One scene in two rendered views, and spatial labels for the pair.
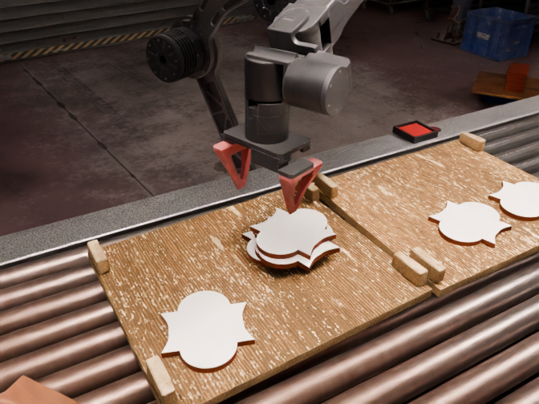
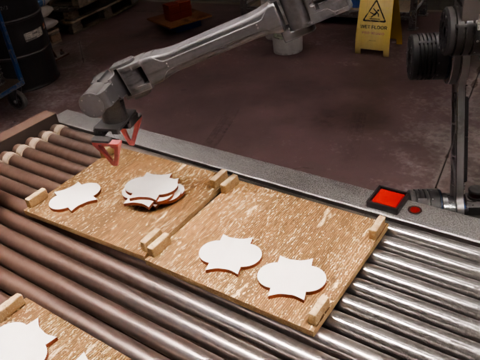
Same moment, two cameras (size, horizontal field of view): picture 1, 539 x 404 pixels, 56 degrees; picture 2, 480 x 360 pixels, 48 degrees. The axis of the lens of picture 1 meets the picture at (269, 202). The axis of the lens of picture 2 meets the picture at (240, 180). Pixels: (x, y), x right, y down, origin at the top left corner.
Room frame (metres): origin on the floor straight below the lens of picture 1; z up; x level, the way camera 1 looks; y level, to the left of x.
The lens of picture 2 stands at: (0.41, -1.17, 1.69)
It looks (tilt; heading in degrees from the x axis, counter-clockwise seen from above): 33 degrees down; 67
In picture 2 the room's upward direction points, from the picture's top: 7 degrees counter-clockwise
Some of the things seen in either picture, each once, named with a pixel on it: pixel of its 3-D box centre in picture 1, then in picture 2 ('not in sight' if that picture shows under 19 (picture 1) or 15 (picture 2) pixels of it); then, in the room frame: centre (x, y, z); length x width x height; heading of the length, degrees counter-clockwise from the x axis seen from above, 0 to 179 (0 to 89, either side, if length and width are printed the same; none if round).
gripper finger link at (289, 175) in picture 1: (285, 179); (113, 145); (0.58, -0.02, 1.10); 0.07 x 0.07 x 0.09; 49
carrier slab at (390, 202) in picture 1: (451, 200); (268, 243); (0.80, -0.34, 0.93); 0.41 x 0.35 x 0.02; 119
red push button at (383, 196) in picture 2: (415, 131); (388, 200); (1.12, -0.35, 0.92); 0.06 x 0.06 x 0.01; 29
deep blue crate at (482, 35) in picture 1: (496, 33); not in sight; (4.94, -2.17, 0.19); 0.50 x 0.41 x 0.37; 29
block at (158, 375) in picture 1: (161, 381); (36, 198); (0.38, 0.13, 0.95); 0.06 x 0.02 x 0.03; 31
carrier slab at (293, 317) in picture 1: (251, 272); (128, 195); (0.60, 0.03, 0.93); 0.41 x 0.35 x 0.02; 121
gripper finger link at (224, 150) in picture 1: (247, 162); (126, 131); (0.63, 0.03, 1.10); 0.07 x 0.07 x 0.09; 49
